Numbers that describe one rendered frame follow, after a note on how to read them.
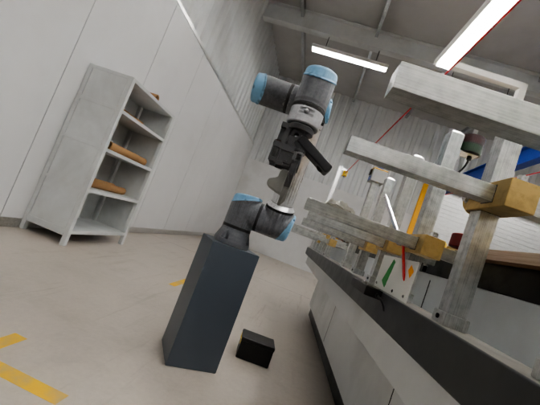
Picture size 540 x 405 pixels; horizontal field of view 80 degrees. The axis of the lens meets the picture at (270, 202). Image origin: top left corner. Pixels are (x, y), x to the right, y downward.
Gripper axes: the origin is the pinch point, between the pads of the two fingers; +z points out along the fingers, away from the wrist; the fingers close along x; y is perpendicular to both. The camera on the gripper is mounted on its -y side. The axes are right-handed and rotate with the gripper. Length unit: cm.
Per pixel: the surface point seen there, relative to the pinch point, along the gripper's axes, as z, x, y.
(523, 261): -5, 10, -54
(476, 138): -33, -1, -42
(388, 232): -1.9, 1.4, -27.6
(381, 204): -18, -52, -37
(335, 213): -1.8, 1.4, -13.7
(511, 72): -409, -494, -287
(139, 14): -145, -213, 208
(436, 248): -1.9, 4.9, -38.3
